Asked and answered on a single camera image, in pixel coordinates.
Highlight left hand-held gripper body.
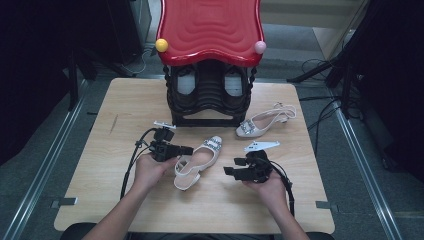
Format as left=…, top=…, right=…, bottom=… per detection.
left=148, top=120, right=183, bottom=164

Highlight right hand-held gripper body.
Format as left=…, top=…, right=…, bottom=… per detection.
left=241, top=140, right=281, bottom=184

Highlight white slingback heeled shoe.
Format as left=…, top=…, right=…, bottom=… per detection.
left=235, top=102, right=297, bottom=139
left=172, top=135, right=224, bottom=192

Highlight black leather shoe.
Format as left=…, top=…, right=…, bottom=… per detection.
left=220, top=64, right=250, bottom=112
left=172, top=64, right=202, bottom=112

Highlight red and black shoe rack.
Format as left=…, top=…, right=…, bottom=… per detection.
left=155, top=0, right=268, bottom=128

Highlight person's left hand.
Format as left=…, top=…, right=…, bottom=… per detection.
left=132, top=153, right=180, bottom=198

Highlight person's right hand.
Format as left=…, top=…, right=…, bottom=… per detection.
left=243, top=169, right=290, bottom=215

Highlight person's dark trousers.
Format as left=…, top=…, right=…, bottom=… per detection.
left=59, top=221, right=335, bottom=240

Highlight yellow ball knob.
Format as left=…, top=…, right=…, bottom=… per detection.
left=155, top=38, right=170, bottom=53

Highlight black metal stand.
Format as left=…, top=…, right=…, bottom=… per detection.
left=65, top=46, right=136, bottom=113
left=286, top=46, right=363, bottom=119

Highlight pink ball knob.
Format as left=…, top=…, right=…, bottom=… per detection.
left=254, top=40, right=268, bottom=55

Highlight black curtain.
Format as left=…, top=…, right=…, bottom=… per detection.
left=333, top=0, right=424, bottom=184
left=0, top=0, right=145, bottom=167

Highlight right hand-held gripper black cable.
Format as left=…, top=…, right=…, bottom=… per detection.
left=269, top=160, right=297, bottom=218

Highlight grey metal bracket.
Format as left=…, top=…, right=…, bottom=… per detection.
left=50, top=197, right=79, bottom=210
left=315, top=200, right=339, bottom=213

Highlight black floor cables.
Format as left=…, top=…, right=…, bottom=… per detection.
left=298, top=58, right=346, bottom=156

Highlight white floor cable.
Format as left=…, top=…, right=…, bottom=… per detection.
left=122, top=46, right=153, bottom=76

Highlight metal floor rail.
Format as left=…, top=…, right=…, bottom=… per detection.
left=2, top=79, right=90, bottom=240
left=331, top=98, right=404, bottom=240

